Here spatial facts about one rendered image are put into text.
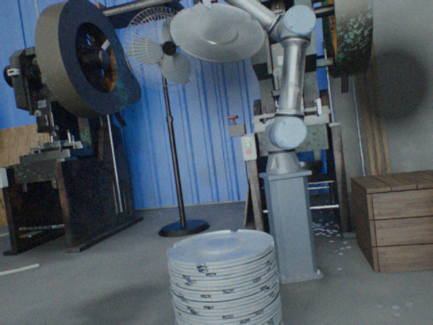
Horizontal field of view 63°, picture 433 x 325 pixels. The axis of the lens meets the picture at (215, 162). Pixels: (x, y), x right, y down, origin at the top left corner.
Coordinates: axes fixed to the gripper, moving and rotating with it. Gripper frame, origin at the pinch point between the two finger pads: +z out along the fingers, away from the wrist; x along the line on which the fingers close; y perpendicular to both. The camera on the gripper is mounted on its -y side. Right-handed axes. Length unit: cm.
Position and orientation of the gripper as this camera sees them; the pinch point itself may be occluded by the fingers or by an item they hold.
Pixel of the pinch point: (206, 8)
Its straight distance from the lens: 126.1
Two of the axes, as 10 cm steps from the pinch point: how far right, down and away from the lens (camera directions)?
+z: 3.2, 7.1, -6.3
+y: 9.4, -1.4, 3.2
